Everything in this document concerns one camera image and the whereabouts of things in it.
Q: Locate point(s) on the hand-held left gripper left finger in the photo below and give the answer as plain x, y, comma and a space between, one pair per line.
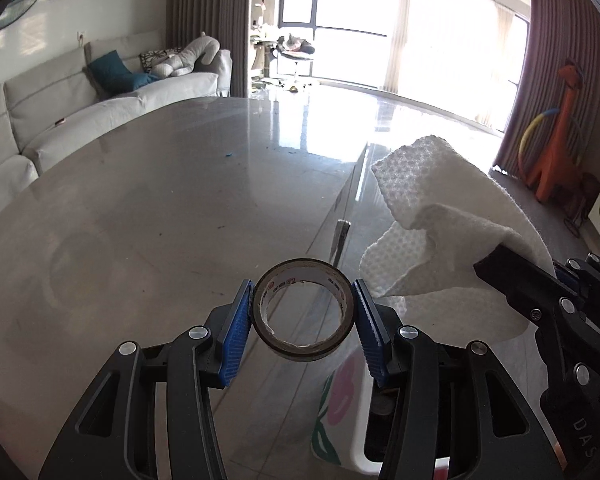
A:
235, 340

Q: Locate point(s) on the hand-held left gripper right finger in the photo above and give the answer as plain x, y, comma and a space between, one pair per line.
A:
370, 340

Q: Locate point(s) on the grey tape roll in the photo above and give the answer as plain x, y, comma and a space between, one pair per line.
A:
300, 352

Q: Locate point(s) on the white trash bin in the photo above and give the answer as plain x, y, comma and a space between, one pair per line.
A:
352, 430

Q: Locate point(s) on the white paper towel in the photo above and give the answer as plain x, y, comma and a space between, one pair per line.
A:
430, 180

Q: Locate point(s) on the metal table leg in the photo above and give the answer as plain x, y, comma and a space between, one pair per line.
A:
342, 242

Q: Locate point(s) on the orange giraffe toy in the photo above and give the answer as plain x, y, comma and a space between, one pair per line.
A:
555, 160

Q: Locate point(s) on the multicoloured hoop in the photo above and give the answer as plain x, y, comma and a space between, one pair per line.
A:
527, 132

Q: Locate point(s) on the mauve curtain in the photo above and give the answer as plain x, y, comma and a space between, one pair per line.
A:
555, 35

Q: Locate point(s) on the white sheer curtain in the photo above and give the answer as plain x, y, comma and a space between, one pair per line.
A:
455, 35

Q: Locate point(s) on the grey fabric sofa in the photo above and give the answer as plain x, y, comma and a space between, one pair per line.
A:
80, 120

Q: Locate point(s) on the grey plush toy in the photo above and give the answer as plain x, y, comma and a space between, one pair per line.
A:
200, 50

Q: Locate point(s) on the black and white floral pillow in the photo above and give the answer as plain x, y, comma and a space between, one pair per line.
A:
152, 57

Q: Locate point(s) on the swivel chair with clutter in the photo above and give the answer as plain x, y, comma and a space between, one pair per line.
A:
295, 50

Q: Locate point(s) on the teal pillow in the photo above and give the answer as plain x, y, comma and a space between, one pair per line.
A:
112, 70

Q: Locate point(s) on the cluttered white desk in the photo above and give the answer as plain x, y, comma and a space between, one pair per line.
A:
262, 40

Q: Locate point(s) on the grey curtain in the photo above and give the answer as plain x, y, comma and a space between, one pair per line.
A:
205, 0

